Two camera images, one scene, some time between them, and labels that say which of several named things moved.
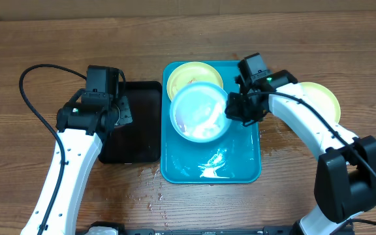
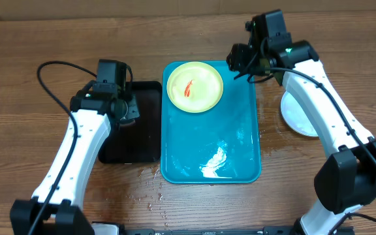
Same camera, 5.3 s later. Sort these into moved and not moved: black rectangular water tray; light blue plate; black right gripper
Moved: black right gripper; light blue plate
Not moved: black rectangular water tray
